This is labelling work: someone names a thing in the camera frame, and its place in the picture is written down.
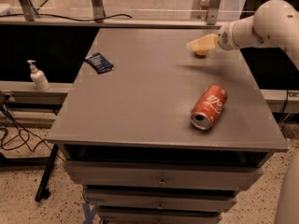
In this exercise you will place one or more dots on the metal railing frame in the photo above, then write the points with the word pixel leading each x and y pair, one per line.
pixel 145 13

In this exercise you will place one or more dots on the blue rxbar blueberry packet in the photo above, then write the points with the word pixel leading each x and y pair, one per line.
pixel 99 63

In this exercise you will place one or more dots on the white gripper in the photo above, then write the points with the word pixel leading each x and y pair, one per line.
pixel 226 38

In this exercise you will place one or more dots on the grey drawer cabinet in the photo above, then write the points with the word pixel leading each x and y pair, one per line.
pixel 127 135

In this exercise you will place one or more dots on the red coca-cola can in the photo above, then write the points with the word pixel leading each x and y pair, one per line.
pixel 208 108

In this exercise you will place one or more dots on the white pump soap bottle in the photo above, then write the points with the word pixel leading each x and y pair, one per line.
pixel 38 77

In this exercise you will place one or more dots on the black bar on floor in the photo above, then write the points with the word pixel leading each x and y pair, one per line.
pixel 43 192

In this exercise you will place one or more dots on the orange fruit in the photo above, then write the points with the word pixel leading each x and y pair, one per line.
pixel 201 52

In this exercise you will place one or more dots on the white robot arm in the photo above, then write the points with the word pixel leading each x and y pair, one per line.
pixel 275 24

